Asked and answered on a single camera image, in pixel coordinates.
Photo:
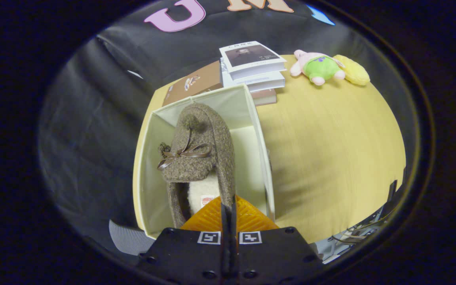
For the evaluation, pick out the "flat brown book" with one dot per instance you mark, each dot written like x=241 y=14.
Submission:
x=190 y=85

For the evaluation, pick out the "black object at table edge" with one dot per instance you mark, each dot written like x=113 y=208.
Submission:
x=392 y=190

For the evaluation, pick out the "pink and green plush toy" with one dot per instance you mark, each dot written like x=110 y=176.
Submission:
x=321 y=67

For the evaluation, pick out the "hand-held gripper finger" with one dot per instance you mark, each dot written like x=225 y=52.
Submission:
x=225 y=245
x=233 y=245

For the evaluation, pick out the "brown book under stack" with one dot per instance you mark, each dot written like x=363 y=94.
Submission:
x=265 y=98

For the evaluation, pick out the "yellow plush toy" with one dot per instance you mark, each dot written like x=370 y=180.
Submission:
x=354 y=71

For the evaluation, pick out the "brown fuzzy shoe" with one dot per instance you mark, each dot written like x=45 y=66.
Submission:
x=208 y=134

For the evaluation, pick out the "thick white book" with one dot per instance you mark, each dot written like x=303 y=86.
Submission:
x=259 y=82

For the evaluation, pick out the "grey striped cloth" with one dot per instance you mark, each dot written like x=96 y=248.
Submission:
x=127 y=237

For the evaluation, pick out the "grey fabric storage box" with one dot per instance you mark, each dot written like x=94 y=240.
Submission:
x=247 y=158

